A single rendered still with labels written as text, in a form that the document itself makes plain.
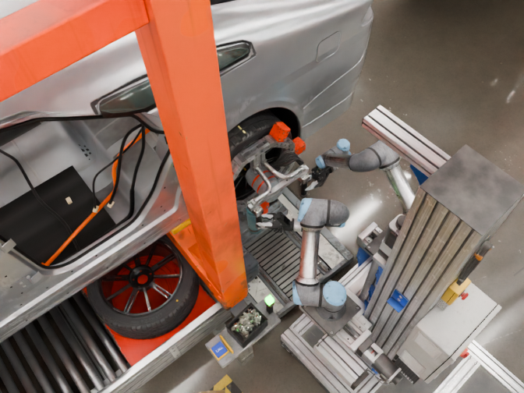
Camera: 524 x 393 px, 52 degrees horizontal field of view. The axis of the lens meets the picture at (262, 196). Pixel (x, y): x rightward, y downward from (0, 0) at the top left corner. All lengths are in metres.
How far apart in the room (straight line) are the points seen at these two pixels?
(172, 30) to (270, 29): 1.29
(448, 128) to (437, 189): 2.87
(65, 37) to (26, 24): 0.08
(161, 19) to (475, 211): 1.10
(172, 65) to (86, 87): 0.89
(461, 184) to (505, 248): 2.39
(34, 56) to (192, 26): 0.40
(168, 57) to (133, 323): 2.09
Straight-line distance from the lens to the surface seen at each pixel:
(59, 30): 1.29
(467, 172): 1.89
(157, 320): 3.24
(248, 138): 2.96
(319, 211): 2.53
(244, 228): 3.72
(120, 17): 1.35
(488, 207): 1.84
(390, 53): 5.13
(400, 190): 2.88
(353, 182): 4.20
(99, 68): 2.35
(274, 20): 2.68
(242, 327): 3.09
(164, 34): 1.40
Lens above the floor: 3.52
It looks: 59 degrees down
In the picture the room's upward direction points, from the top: 3 degrees counter-clockwise
